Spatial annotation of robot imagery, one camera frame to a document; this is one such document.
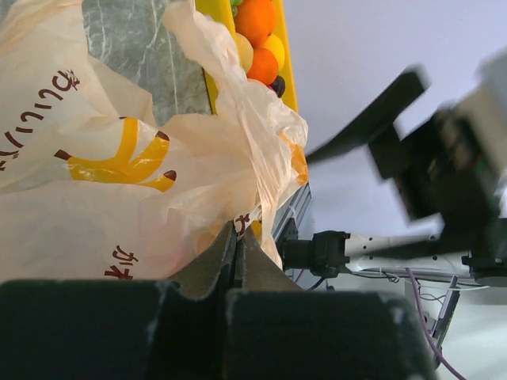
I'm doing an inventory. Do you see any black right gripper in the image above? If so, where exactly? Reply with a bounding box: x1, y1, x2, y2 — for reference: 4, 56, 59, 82
307, 65, 500, 260

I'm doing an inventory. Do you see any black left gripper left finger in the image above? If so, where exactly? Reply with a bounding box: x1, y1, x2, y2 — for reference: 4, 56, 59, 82
1, 222, 236, 379

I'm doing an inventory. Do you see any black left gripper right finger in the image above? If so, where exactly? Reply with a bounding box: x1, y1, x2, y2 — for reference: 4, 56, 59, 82
225, 230, 436, 379

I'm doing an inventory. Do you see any translucent orange plastic bag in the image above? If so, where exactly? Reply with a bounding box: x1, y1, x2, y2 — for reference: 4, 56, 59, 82
1, 1, 308, 281

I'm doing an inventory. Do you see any orange fake orange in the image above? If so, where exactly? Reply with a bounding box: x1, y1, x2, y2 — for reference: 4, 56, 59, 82
246, 48, 279, 86
234, 0, 277, 48

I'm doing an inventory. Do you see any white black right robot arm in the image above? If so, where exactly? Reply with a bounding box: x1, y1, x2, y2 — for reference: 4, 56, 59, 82
276, 59, 506, 287

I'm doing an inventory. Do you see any dark purple fake plum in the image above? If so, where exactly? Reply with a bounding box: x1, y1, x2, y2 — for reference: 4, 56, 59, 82
269, 75, 286, 98

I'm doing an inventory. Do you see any yellow fake lemon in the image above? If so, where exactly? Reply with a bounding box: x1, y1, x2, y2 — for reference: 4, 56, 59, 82
261, 33, 285, 71

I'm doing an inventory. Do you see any pale yellow fake peach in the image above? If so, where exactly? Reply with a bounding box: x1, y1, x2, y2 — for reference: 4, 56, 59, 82
235, 32, 254, 73

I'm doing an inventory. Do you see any green fake grape bunch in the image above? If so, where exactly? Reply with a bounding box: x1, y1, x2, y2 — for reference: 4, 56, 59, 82
230, 0, 243, 17

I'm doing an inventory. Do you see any yellow plastic fruit tray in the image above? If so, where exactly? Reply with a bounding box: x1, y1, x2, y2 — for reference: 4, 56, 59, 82
196, 0, 298, 111

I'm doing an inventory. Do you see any aluminium rail frame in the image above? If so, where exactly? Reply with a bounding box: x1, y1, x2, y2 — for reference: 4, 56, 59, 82
272, 184, 314, 245

